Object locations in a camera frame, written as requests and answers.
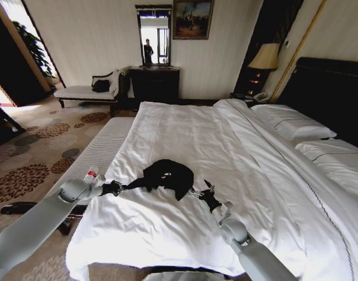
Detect black bag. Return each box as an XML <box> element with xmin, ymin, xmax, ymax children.
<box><xmin>91</xmin><ymin>75</ymin><xmax>111</xmax><ymax>93</ymax></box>

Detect dark wooden furniture piece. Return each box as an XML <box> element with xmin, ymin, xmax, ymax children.
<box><xmin>0</xmin><ymin>98</ymin><xmax>26</xmax><ymax>150</ymax></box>

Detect green potted plant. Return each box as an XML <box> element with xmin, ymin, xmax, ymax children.
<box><xmin>11</xmin><ymin>20</ymin><xmax>56</xmax><ymax>80</ymax></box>

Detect table lamp with cream shade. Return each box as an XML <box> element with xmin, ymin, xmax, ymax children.
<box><xmin>245</xmin><ymin>43</ymin><xmax>281</xmax><ymax>95</ymax></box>

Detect dark wooden dresser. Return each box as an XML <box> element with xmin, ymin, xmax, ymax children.
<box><xmin>129</xmin><ymin>65</ymin><xmax>181</xmax><ymax>111</ymax></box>

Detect dark wooden nightstand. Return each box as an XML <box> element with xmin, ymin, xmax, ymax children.
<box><xmin>229</xmin><ymin>91</ymin><xmax>257</xmax><ymax>108</ymax></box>

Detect dark wooden headboard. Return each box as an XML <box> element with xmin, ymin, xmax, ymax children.
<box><xmin>276</xmin><ymin>56</ymin><xmax>358</xmax><ymax>153</ymax></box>

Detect black slippers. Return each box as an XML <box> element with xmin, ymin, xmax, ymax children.
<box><xmin>0</xmin><ymin>201</ymin><xmax>40</xmax><ymax>215</ymax></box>

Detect black garment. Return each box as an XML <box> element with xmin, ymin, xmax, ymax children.
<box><xmin>126</xmin><ymin>159</ymin><xmax>195</xmax><ymax>202</ymax></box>

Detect white desk telephone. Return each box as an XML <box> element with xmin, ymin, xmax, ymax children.
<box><xmin>251</xmin><ymin>91</ymin><xmax>271</xmax><ymax>103</ymax></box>

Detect person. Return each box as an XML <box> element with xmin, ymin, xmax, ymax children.
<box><xmin>143</xmin><ymin>37</ymin><xmax>154</xmax><ymax>66</ymax></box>

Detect white cloth on chaise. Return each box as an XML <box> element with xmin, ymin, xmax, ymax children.
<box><xmin>108</xmin><ymin>68</ymin><xmax>123</xmax><ymax>98</ymax></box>

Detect framed painting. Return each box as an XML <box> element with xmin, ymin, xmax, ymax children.
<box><xmin>172</xmin><ymin>0</ymin><xmax>215</xmax><ymax>41</ymax></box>

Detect white duvet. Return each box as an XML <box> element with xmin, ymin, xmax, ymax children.
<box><xmin>66</xmin><ymin>98</ymin><xmax>358</xmax><ymax>281</ymax></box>

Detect white robot front shell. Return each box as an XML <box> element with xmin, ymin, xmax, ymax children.
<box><xmin>143</xmin><ymin>270</ymin><xmax>216</xmax><ymax>281</ymax></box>

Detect white pillow with dark piping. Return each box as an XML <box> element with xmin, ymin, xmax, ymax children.
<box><xmin>294</xmin><ymin>138</ymin><xmax>358</xmax><ymax>206</ymax></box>
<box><xmin>250</xmin><ymin>103</ymin><xmax>338</xmax><ymax>141</ymax></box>

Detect dark framed wall mirror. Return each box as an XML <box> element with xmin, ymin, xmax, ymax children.
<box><xmin>135</xmin><ymin>4</ymin><xmax>173</xmax><ymax>68</ymax></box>

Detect white striped bed bench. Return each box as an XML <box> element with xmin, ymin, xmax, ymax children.
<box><xmin>59</xmin><ymin>116</ymin><xmax>136</xmax><ymax>235</ymax></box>

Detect white upholstered chaise lounge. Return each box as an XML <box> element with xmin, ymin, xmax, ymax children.
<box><xmin>53</xmin><ymin>68</ymin><xmax>133</xmax><ymax>118</ymax></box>

